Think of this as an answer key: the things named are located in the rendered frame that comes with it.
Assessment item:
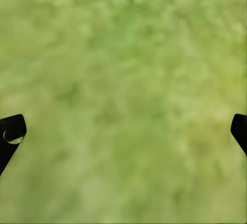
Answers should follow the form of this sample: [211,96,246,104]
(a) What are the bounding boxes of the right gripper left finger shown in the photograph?
[0,114,27,176]

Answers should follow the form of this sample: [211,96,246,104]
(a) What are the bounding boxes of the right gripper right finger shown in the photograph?
[231,114,247,155]

